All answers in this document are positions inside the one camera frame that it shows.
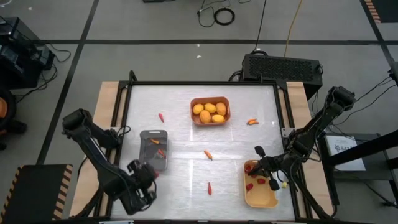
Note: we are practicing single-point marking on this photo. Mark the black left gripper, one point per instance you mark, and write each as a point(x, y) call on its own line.
point(140, 183)

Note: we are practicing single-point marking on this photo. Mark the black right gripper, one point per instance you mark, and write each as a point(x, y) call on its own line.
point(275, 163)

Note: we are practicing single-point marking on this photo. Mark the red chili pepper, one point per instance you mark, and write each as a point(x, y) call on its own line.
point(209, 188)
point(161, 152)
point(161, 117)

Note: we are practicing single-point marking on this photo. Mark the orange chili pepper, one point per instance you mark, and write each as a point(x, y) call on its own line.
point(155, 141)
point(254, 123)
point(252, 120)
point(208, 154)

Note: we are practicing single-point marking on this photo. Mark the yellow mango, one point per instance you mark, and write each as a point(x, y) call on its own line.
point(198, 109)
point(218, 118)
point(205, 116)
point(221, 108)
point(210, 108)

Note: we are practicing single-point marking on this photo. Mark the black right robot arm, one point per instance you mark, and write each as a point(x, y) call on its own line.
point(323, 118)

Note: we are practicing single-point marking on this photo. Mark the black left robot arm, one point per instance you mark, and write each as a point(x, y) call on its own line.
point(93, 149)

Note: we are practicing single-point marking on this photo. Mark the grey transparent plastic basket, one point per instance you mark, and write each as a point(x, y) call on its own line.
point(146, 155)

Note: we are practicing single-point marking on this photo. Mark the small yellow clip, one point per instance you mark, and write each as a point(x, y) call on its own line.
point(284, 184)

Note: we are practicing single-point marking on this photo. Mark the yellow plastic basket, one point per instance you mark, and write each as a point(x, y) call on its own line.
point(264, 199)

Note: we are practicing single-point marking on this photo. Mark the orange plastic basket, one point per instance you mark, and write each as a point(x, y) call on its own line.
point(195, 119)

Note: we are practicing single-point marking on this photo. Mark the light wooden table board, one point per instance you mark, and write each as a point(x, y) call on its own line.
point(105, 102)
point(297, 99)

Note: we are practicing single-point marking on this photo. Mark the white printed paper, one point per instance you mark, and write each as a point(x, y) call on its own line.
point(334, 140)

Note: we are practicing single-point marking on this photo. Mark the black support strut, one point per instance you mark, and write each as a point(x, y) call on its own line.
point(360, 149)

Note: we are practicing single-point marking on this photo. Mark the black computer case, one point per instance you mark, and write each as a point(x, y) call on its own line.
point(280, 67)

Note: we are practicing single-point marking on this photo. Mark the black mat with striped edge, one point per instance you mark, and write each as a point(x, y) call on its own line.
point(34, 193)
point(387, 9)

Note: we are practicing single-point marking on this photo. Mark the grey side table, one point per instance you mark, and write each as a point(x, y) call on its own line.
point(382, 174)

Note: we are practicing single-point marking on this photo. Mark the black orange wheeled device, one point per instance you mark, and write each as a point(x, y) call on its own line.
point(9, 124)

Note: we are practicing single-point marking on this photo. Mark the black equipment rack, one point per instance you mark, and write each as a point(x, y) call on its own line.
point(18, 62)

